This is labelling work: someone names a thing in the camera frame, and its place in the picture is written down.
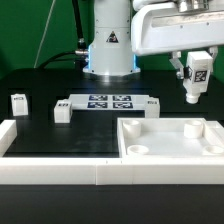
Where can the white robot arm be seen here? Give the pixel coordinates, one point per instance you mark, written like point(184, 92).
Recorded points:
point(126, 29)

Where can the white square tabletop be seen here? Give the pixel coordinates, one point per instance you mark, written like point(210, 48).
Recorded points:
point(169, 137)

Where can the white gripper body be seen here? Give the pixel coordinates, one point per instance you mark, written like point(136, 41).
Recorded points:
point(164, 26)

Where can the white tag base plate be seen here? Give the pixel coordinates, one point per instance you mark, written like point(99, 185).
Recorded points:
point(108, 102)

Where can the white U-shaped obstacle fence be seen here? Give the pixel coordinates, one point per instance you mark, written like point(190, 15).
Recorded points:
point(104, 171)

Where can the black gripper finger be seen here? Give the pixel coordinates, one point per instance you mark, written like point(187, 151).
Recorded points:
point(213, 51)
point(174, 59)

